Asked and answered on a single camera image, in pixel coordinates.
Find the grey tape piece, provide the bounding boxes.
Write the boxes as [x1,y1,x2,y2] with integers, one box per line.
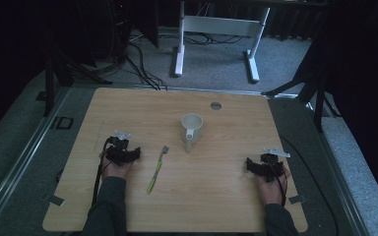
[287,195,307,205]
[48,194,66,207]

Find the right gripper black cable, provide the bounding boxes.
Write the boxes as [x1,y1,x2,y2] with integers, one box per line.
[275,169,290,208]

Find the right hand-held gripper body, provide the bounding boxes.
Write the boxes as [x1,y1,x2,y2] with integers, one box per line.
[257,147,291,184]

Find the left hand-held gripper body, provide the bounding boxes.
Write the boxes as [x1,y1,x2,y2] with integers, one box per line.
[105,130,133,166]

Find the white cup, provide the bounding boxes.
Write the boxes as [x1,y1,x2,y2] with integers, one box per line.
[180,112,205,154]

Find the person's right hand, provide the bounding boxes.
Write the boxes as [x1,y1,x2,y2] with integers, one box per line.
[255,164,291,207]

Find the green toothbrush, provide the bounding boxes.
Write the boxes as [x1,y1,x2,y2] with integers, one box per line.
[146,145,170,195]

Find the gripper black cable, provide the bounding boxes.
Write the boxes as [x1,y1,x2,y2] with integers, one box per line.
[275,169,290,208]
[91,137,113,207]

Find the white desk frame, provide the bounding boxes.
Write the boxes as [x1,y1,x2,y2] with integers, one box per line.
[172,0,272,84]

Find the black rectangular floor marker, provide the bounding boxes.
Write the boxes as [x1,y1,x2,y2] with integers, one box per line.
[49,115,75,131]

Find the person's left hand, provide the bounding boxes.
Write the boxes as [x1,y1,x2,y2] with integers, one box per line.
[100,153,134,181]

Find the black tripod stand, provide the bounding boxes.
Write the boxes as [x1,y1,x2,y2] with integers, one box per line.
[42,38,114,118]
[261,38,343,134]

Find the thin black cable on mat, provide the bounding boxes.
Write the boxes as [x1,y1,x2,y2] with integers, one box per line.
[280,136,340,236]

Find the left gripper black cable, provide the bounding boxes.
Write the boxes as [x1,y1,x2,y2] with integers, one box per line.
[91,137,113,207]

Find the black floor cables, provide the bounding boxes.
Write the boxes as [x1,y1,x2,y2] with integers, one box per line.
[104,29,169,91]

